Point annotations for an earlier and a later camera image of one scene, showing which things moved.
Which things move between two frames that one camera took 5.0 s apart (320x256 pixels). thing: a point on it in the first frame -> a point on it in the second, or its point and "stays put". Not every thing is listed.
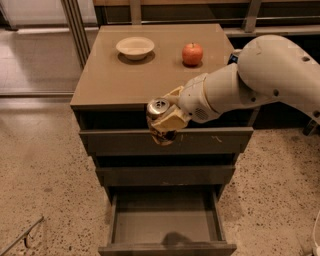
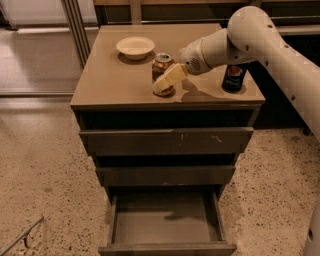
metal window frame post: (78, 30) stays put
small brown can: (156, 107) -> (161, 62)
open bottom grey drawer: (167, 223) stays put
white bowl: (135, 47) stays put
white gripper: (196, 100) -> (194, 59)
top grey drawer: (140, 141) stays put
